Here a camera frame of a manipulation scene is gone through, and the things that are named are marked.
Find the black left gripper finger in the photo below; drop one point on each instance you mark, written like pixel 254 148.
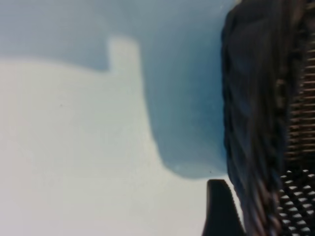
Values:
pixel 221 211

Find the dark brown woven basket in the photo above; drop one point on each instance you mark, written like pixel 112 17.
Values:
pixel 258 98

